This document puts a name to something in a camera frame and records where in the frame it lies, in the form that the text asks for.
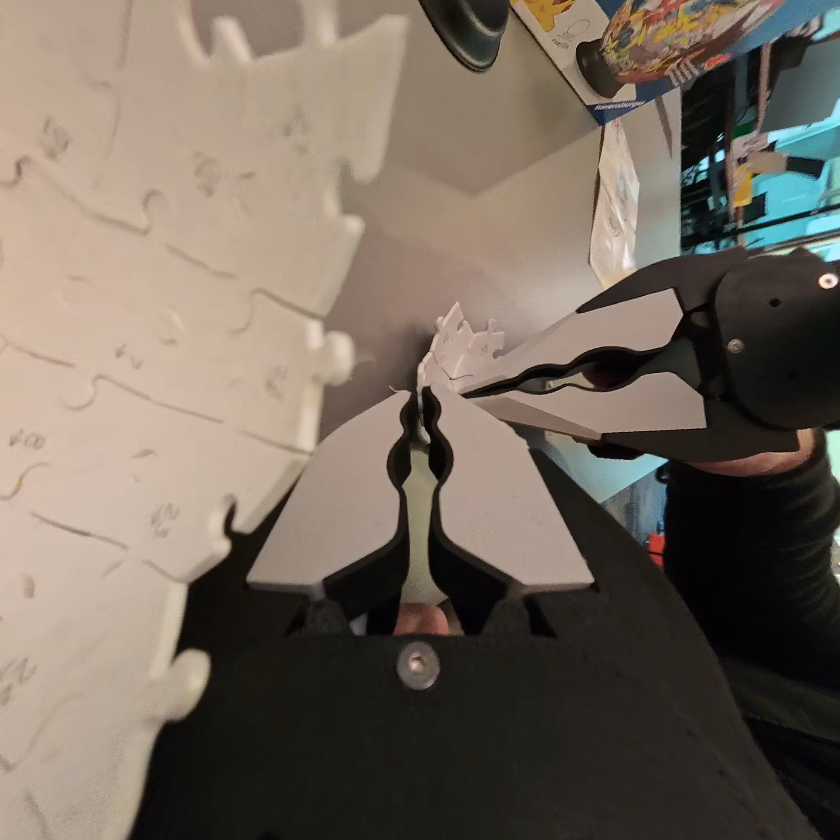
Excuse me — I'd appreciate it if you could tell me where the person's black top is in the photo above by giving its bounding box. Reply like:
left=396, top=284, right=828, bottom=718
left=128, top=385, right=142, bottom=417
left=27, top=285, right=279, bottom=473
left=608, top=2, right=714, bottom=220
left=718, top=656, right=840, bottom=840

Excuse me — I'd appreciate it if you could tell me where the partly built colourful puzzle ball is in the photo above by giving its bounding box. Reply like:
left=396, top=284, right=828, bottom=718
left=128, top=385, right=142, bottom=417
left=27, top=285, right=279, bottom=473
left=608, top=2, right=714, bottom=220
left=0, top=0, right=411, bottom=840

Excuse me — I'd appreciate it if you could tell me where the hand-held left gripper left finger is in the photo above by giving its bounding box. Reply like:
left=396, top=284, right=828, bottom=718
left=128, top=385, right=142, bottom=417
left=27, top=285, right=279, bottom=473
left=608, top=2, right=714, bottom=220
left=246, top=390, right=422, bottom=622

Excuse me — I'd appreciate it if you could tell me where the joined white puzzle pieces cluster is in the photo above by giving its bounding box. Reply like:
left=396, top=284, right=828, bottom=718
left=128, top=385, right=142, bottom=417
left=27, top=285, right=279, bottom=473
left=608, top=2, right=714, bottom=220
left=416, top=302, right=508, bottom=447

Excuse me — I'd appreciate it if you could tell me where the colourful puzzle box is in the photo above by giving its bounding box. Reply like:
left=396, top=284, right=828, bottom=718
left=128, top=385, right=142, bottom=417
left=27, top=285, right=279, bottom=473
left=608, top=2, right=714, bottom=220
left=508, top=0, right=788, bottom=126

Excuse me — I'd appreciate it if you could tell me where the dark background rack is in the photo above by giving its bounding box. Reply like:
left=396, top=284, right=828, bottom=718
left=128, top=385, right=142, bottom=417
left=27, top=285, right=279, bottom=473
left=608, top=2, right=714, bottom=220
left=679, top=39, right=840, bottom=256

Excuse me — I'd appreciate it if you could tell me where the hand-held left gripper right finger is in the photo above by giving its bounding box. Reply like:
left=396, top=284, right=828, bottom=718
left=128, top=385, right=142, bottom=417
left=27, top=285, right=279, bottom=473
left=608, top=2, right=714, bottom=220
left=420, top=387, right=596, bottom=632

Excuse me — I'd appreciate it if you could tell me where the person's right hand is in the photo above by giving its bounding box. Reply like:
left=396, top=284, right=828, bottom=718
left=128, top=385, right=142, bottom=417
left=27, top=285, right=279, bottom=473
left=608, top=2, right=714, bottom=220
left=686, top=432, right=823, bottom=480

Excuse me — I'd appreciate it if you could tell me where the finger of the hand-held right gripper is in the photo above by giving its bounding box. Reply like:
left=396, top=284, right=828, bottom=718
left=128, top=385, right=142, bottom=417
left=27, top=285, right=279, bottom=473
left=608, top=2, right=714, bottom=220
left=459, top=287, right=690, bottom=398
left=461, top=371, right=711, bottom=442

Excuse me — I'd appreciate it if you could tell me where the person's right forearm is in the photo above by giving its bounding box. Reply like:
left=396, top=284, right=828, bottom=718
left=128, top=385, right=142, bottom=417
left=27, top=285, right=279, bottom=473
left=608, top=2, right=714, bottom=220
left=663, top=430, right=840, bottom=670

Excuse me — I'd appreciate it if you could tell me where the black round display stand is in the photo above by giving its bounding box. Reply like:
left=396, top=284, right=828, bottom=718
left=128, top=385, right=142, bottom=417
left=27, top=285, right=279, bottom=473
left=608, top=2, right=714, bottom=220
left=419, top=0, right=511, bottom=73

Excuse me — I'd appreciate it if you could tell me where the white instruction sheet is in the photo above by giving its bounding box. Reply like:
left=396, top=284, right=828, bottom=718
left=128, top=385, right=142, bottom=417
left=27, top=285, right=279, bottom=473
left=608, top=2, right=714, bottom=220
left=588, top=118, right=641, bottom=291

